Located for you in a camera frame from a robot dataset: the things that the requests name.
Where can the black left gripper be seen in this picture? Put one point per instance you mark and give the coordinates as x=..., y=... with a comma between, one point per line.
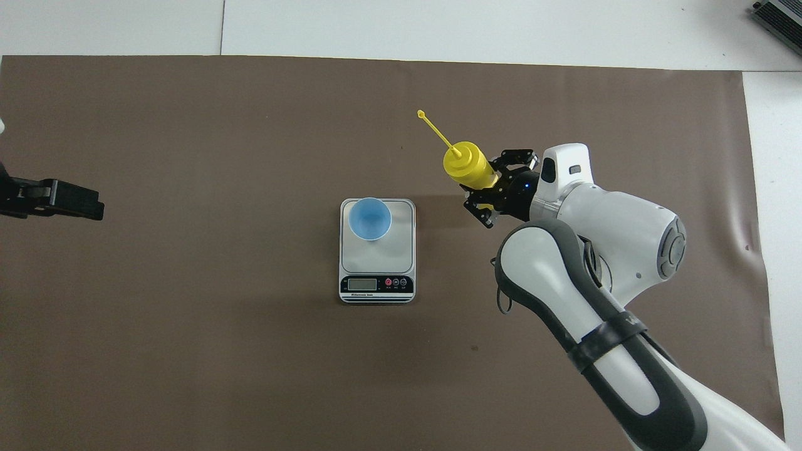
x=15, y=197

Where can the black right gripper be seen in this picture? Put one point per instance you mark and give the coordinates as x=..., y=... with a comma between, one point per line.
x=519, y=195

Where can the yellow squeeze bottle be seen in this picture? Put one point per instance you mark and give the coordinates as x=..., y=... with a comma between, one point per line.
x=470, y=166

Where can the light blue plastic cup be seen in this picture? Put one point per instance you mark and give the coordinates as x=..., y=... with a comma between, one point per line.
x=369, y=219

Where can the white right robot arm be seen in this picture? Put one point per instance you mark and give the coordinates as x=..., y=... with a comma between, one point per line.
x=626, y=225

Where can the silver digital kitchen scale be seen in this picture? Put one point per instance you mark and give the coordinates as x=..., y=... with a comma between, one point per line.
x=395, y=250

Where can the brown paper table mat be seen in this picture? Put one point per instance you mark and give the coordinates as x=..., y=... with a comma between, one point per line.
x=188, y=313

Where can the grey finned metal device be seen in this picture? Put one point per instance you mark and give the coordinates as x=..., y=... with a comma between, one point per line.
x=783, y=19

